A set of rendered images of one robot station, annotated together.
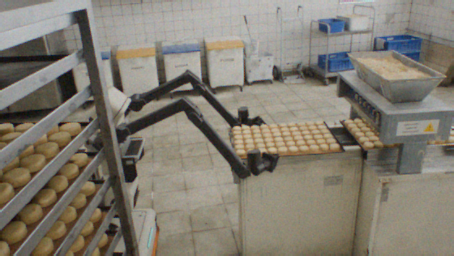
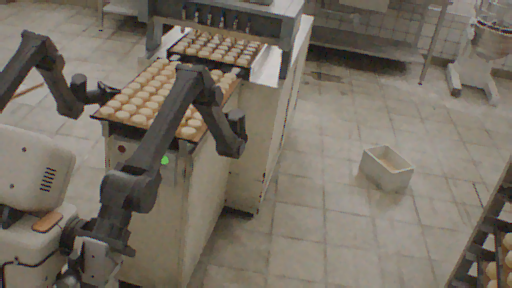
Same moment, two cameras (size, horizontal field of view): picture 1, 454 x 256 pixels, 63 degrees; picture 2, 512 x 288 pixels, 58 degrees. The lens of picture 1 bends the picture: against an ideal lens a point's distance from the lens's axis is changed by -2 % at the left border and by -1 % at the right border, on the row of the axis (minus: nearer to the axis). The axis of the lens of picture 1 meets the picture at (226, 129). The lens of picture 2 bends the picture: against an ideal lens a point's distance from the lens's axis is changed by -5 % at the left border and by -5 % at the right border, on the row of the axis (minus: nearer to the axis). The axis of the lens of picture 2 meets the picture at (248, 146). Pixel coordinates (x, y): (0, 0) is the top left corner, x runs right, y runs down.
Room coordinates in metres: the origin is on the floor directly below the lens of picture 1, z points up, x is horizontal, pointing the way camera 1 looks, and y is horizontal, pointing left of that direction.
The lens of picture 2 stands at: (1.32, 1.28, 1.77)
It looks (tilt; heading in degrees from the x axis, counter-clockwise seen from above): 32 degrees down; 280
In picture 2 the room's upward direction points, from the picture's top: 9 degrees clockwise
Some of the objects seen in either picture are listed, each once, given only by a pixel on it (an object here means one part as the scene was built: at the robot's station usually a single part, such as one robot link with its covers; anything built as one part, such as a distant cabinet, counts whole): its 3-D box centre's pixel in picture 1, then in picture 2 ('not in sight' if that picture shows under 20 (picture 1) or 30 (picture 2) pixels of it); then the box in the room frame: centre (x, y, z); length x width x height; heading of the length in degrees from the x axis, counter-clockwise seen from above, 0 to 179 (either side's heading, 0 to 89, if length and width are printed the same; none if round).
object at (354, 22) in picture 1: (351, 22); not in sight; (5.88, -2.04, 0.90); 0.44 x 0.36 x 0.20; 17
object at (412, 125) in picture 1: (383, 116); (220, 27); (1.94, -0.91, 1.01); 0.72 x 0.33 x 0.34; 1
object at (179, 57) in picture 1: (182, 68); not in sight; (5.56, 0.62, 0.38); 0.64 x 0.54 x 0.77; 8
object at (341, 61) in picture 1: (339, 61); not in sight; (5.83, -1.87, 0.29); 0.56 x 0.38 x 0.20; 107
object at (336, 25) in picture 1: (331, 25); not in sight; (5.76, -1.68, 0.88); 0.40 x 0.30 x 0.16; 12
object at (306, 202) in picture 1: (293, 202); (175, 179); (1.93, -0.40, 0.45); 0.70 x 0.34 x 0.90; 91
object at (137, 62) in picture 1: (139, 73); not in sight; (5.46, 1.26, 0.38); 0.64 x 0.54 x 0.77; 10
